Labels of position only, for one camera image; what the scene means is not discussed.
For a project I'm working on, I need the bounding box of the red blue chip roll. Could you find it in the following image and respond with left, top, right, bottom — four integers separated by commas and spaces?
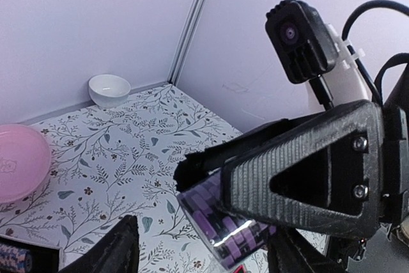
1, 244, 33, 273

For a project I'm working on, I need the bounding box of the aluminium poker case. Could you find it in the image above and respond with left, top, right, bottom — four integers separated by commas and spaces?
1, 235, 65, 272

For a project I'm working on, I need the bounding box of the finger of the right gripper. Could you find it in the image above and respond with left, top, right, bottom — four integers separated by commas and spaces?
173, 118, 294, 195

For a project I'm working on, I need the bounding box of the white bowl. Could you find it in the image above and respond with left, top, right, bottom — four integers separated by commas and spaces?
88, 74, 131, 108

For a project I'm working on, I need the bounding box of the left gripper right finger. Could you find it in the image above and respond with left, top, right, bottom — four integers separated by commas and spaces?
266, 231, 346, 273

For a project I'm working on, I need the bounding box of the purple black chip stack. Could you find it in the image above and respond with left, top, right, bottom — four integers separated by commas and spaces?
177, 170, 276, 270

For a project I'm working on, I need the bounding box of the pink plate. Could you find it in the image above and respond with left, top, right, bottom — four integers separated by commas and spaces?
1, 124, 51, 203

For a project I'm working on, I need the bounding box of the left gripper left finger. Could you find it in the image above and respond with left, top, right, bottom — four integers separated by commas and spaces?
60, 215, 140, 273

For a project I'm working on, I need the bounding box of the right frame post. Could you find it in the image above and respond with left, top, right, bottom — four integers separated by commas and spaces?
167, 0, 206, 85

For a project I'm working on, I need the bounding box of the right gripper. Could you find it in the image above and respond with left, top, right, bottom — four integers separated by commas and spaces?
221, 52, 408, 238

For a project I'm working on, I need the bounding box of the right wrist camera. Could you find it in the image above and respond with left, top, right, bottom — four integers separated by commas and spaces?
265, 0, 339, 84

